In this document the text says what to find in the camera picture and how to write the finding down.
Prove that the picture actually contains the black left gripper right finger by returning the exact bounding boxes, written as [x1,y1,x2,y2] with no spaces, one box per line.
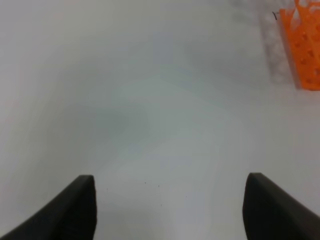
[242,172,320,240]

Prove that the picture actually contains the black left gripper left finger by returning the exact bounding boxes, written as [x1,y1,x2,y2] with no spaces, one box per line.
[1,175,97,240]

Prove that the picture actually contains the orange test tube rack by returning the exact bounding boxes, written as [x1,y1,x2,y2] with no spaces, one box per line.
[278,0,320,91]

